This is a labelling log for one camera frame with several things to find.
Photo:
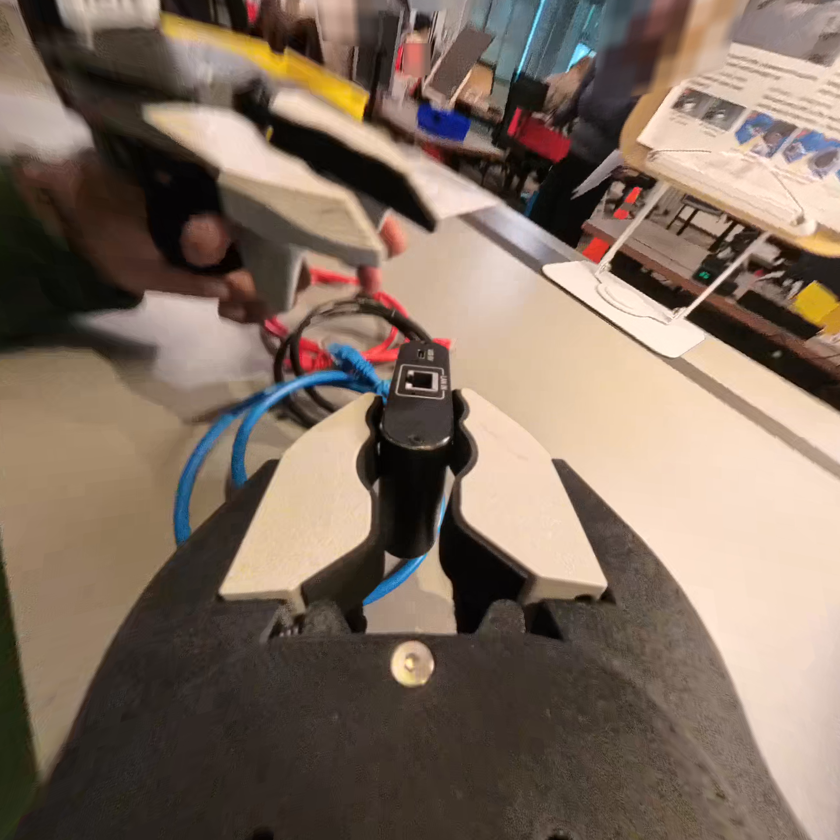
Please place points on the red chair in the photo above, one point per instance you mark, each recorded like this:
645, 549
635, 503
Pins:
544, 141

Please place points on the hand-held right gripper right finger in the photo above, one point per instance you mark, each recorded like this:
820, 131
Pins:
525, 512

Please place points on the printed poster board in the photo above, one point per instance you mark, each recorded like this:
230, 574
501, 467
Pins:
754, 111

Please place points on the person's left hand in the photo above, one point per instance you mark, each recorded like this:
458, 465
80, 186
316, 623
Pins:
98, 229

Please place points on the black ethernet port adapter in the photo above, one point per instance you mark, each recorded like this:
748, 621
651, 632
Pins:
413, 459

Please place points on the dark leaning panel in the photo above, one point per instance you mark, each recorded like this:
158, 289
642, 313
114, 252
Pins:
459, 59

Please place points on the white board stand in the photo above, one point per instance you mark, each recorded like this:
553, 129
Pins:
630, 308

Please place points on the blue bin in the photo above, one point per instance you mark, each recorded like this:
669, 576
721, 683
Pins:
443, 123

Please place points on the yellow box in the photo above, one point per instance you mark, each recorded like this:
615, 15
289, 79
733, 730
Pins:
315, 75

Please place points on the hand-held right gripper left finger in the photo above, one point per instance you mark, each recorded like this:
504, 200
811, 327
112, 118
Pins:
308, 512

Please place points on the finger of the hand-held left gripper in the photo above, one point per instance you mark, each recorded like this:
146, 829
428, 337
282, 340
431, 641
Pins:
289, 190
367, 164

